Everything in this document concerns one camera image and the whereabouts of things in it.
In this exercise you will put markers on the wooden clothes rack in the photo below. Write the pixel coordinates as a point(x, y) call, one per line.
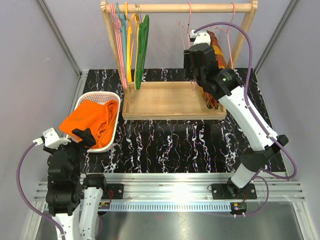
point(162, 100)

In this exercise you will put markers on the white slotted cable duct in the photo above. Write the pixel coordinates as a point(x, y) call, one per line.
point(165, 207)

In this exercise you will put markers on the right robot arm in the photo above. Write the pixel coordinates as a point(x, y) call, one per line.
point(225, 86)

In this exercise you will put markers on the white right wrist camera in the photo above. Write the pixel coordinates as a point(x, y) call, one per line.
point(200, 37)

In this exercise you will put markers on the thin gold wire hanger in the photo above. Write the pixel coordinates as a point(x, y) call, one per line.
point(137, 11)

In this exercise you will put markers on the white perforated plastic basket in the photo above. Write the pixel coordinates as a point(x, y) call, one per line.
point(100, 97)

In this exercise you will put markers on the yellow hanger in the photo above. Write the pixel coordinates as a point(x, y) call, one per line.
point(133, 23)

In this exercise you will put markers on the green hanger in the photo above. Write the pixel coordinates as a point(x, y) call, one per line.
point(142, 40)

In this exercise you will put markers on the pink hanger on rack left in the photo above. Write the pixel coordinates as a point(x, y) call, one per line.
point(118, 36)

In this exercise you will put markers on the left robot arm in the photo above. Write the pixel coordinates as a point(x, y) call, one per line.
point(72, 202)

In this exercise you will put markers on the camouflage orange trousers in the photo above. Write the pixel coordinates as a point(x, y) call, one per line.
point(209, 100)

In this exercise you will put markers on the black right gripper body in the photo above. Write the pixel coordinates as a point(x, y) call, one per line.
point(189, 72)

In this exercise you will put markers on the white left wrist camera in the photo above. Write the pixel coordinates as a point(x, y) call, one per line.
point(51, 139)

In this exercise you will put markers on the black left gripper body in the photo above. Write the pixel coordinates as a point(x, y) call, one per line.
point(75, 150)

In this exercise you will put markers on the teal hanger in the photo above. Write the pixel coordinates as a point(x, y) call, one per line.
point(123, 30)

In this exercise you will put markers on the aluminium front rail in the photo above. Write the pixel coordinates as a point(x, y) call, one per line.
point(195, 187)

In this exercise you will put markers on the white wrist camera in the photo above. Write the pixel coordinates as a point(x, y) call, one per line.
point(200, 37)
point(51, 139)

